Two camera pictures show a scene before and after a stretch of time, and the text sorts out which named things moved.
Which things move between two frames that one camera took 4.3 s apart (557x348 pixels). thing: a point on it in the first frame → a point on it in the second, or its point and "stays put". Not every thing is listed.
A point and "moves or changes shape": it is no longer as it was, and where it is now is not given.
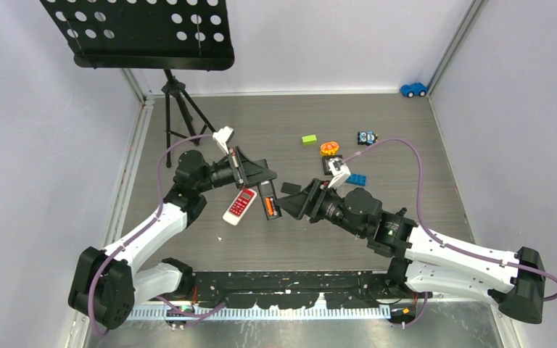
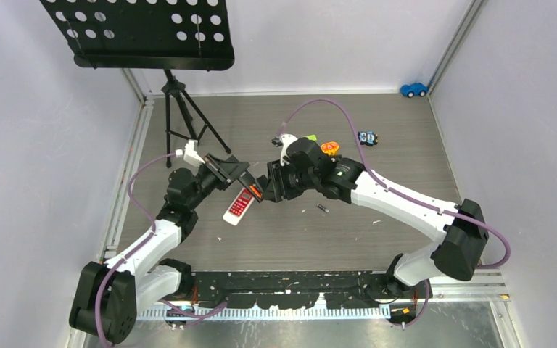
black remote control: (269, 200) moves or changes shape
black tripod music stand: (151, 35) stays put
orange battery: (269, 206) → (256, 191)
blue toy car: (413, 89) stays put
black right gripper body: (320, 194) → (287, 181)
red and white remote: (239, 206) stays put
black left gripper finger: (252, 171) → (230, 170)
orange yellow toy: (329, 148) stays put
